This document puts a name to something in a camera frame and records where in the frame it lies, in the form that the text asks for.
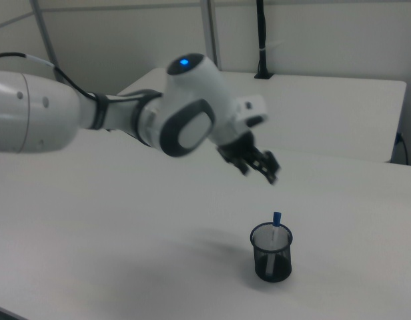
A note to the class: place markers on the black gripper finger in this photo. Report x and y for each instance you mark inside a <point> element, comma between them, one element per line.
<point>237,163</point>
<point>265,165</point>

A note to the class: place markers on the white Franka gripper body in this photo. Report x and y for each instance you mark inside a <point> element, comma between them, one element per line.
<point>250,108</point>

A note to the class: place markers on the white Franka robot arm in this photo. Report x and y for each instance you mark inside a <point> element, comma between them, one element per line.
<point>192,100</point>

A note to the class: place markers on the black mesh pen cup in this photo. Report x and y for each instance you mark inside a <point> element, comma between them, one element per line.
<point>259,263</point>

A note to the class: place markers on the white marker with blue cap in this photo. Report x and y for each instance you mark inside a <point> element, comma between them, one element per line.
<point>277,217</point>

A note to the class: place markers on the grey metal partition post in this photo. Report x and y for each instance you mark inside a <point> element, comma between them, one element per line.
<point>47,36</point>
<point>212,33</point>

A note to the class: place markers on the black gooseneck stand with tie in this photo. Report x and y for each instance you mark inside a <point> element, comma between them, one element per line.
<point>262,36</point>

